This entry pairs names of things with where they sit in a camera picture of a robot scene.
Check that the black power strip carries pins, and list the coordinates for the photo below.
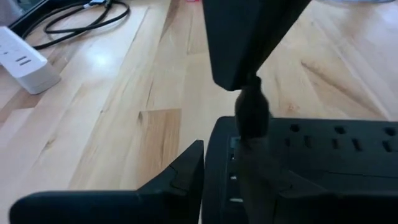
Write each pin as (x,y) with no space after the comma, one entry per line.
(326,149)

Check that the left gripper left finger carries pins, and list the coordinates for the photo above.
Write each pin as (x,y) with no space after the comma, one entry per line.
(109,208)

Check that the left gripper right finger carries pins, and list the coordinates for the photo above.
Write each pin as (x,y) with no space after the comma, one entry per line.
(342,211)

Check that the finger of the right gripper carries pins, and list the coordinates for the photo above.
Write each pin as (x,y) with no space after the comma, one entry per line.
(276,21)
(230,46)

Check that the white power strip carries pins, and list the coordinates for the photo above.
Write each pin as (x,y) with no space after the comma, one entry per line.
(21,62)

